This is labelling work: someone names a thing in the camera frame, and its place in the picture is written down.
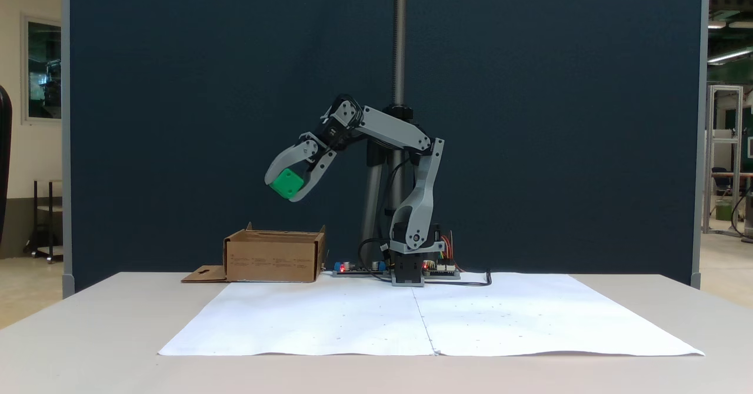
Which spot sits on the grey narrow moving gripper jaw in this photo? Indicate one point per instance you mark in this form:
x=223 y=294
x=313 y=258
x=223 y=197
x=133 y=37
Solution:
x=317 y=176

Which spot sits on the grey wide fixed gripper jaw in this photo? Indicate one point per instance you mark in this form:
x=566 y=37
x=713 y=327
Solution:
x=285 y=156

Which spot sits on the green dice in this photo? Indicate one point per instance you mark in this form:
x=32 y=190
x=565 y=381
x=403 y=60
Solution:
x=287 y=183

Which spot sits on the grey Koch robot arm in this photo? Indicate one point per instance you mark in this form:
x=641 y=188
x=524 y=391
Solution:
x=420 y=200

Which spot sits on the brown cardboard box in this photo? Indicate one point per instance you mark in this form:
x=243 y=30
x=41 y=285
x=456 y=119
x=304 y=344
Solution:
x=270 y=259

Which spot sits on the blue circuit board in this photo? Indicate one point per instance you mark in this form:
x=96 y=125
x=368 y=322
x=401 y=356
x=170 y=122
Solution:
x=362 y=269

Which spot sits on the dark blue partition panel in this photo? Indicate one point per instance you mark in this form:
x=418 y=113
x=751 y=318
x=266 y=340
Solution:
x=176 y=117

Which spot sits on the black and silver tripod stand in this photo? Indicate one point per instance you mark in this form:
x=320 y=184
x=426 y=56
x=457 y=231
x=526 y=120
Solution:
x=400 y=41

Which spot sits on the white paper sheet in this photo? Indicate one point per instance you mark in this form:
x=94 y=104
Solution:
x=306 y=317
x=559 y=323

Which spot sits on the black shelf cart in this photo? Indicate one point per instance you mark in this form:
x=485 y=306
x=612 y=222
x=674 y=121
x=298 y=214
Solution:
x=47 y=217

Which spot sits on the black rounded chair back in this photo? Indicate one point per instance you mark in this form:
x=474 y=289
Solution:
x=4 y=159

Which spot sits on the framed wall window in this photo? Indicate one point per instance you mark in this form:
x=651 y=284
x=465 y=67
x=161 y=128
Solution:
x=44 y=70

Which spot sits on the aluminium profile frame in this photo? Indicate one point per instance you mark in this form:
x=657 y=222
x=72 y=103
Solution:
x=723 y=147

